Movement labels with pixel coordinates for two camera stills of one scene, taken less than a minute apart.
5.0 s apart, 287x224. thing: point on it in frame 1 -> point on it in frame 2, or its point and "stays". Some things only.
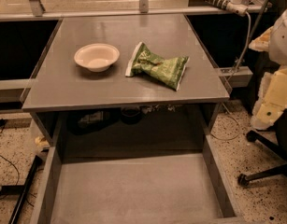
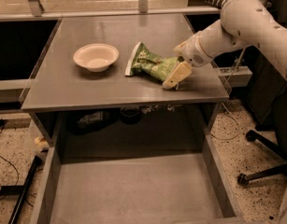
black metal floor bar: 36,161 stays
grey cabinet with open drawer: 126,150 stays
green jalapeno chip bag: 166,71 stays
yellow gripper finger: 275,95 -> 190,50
